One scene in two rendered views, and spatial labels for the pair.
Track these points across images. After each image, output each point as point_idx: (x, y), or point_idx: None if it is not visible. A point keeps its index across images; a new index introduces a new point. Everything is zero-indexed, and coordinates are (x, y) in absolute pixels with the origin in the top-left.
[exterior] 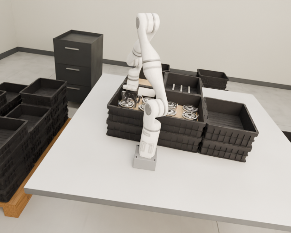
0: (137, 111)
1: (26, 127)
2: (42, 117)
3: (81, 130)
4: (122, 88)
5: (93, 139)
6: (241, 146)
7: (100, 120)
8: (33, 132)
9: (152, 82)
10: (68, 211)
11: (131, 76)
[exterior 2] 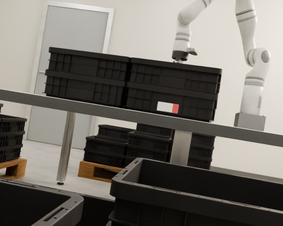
0: (221, 75)
1: (144, 180)
2: (36, 185)
3: (207, 122)
4: (143, 65)
5: (227, 125)
6: None
7: (169, 116)
8: (102, 219)
9: (254, 30)
10: None
11: (190, 36)
